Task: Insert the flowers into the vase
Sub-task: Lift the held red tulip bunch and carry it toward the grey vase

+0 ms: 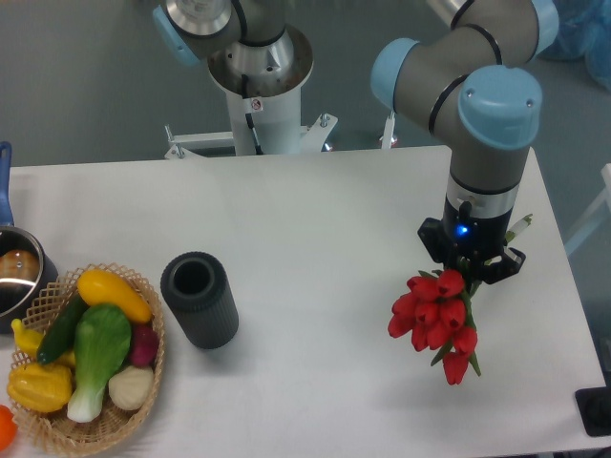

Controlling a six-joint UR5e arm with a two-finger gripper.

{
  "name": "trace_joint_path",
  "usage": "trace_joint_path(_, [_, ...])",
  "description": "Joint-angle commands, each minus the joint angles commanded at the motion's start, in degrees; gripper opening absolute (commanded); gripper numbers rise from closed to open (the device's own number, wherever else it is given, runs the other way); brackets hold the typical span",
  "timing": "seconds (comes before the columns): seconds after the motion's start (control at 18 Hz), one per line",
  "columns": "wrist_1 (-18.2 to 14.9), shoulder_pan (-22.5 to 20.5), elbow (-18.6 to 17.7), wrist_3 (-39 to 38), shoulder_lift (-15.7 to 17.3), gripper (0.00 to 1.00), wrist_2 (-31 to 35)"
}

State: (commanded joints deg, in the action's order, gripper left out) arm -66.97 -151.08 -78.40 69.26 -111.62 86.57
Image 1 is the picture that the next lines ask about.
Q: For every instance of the black device at table edge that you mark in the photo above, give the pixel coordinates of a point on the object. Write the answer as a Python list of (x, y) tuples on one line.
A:
[(594, 410)]

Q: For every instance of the small yellow gourd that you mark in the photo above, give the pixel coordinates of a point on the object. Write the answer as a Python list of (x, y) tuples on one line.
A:
[(28, 341)]

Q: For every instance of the dark grey ribbed vase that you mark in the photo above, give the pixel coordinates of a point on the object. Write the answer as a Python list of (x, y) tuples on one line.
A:
[(196, 288)]

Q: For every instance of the green cucumber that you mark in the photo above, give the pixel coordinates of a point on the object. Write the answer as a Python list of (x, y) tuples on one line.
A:
[(60, 336)]

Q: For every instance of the red tulip bouquet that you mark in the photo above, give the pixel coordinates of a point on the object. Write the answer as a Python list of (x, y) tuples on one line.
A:
[(436, 312)]

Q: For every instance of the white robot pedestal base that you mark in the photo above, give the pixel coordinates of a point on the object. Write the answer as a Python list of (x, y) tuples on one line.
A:
[(263, 93)]

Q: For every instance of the yellow squash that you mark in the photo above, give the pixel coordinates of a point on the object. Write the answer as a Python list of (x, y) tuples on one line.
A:
[(97, 287)]

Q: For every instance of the green bok choy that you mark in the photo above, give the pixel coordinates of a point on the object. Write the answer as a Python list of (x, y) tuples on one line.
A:
[(102, 340)]

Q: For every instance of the white garlic bulb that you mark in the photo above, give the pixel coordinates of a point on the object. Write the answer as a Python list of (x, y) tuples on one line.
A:
[(130, 388)]

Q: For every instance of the grey pot blue handle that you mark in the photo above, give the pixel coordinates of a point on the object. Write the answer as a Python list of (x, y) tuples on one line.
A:
[(25, 266)]

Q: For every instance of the woven wicker basket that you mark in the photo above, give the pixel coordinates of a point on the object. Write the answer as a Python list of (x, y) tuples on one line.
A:
[(54, 432)]

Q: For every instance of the orange bell pepper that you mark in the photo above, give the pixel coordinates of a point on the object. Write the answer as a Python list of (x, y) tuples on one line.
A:
[(8, 427)]

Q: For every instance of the yellow bell pepper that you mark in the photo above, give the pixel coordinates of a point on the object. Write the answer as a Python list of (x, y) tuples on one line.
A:
[(42, 388)]

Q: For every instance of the blue plastic bag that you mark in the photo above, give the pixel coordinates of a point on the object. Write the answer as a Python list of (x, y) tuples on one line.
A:
[(583, 34)]

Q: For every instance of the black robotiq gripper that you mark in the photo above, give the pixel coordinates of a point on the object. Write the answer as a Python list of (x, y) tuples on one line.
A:
[(474, 238)]

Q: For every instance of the white frame at right edge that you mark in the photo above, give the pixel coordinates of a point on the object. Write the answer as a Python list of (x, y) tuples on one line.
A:
[(594, 215)]

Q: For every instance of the red radish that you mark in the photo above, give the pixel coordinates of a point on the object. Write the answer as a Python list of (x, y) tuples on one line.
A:
[(144, 345)]

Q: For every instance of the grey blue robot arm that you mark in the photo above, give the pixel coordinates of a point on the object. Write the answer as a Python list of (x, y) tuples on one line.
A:
[(468, 89)]

